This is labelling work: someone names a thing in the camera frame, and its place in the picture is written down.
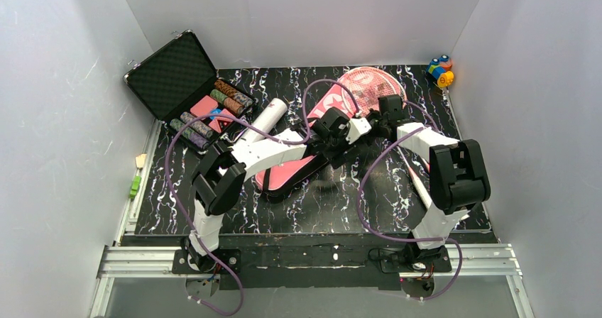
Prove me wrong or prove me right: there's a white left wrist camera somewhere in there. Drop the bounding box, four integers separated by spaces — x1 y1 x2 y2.
345 117 371 145

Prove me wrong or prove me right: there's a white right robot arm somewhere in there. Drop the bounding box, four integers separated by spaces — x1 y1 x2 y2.
368 95 491 263

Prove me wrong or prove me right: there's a black front mounting base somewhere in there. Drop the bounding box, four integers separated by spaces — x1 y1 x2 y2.
173 234 457 290

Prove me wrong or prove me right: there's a pink badminton racket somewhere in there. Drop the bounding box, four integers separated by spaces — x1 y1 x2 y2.
339 66 431 209
395 71 471 220

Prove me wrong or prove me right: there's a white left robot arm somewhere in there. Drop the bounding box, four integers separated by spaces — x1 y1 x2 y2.
190 108 372 257

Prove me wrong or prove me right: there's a pink racket cover bag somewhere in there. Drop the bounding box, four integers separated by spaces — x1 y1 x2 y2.
248 79 359 198

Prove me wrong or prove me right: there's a beige wooden block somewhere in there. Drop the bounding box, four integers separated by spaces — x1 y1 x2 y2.
135 153 147 169

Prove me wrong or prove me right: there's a black poker chip case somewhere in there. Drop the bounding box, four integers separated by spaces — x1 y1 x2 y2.
123 30 258 155

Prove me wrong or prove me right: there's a white shuttlecock tube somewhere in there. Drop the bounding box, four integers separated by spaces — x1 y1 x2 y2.
237 98 288 143

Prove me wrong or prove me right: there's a green clip on rail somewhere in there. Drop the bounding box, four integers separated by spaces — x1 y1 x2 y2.
128 175 141 199

